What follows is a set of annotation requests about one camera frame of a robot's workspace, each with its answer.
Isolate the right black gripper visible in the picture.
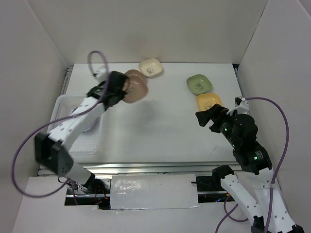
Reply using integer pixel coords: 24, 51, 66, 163
195, 102, 239, 147

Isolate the yellow panda plate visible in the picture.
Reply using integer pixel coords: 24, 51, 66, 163
196, 93, 223, 111

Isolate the brown panda plate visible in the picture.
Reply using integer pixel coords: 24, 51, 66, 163
122, 75, 148, 103
125, 69, 146, 83

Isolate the cream panda plate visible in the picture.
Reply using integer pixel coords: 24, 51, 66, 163
138, 58, 163, 78

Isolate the purple panda plate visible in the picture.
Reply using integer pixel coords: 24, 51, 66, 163
70, 107, 99, 132

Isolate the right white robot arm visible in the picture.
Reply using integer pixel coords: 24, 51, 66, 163
195, 104, 304, 233

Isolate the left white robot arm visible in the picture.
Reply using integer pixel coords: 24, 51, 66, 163
35, 71, 130, 194

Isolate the white perforated plastic bin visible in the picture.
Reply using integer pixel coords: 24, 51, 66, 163
48, 95, 103, 158

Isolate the white foil cover panel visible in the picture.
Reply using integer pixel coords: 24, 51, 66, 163
110, 174, 199, 210

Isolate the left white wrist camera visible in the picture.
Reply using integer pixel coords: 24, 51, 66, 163
93, 66, 107, 82

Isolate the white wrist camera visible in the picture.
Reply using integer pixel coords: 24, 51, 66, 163
93, 66, 107, 82
235, 97, 249, 114

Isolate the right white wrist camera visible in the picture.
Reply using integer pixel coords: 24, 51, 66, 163
235, 97, 249, 114

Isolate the aluminium rail frame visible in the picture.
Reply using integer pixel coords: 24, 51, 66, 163
72, 63, 241, 176

